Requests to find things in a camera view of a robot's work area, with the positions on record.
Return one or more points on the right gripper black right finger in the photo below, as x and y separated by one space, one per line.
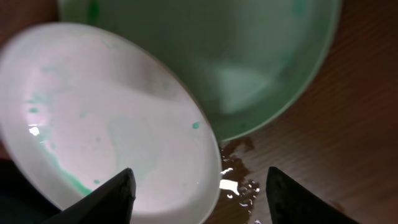
291 203

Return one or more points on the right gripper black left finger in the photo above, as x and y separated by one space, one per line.
112 202

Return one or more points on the white plate back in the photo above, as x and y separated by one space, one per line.
80 104

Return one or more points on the white plate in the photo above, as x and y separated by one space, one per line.
80 104
245 61

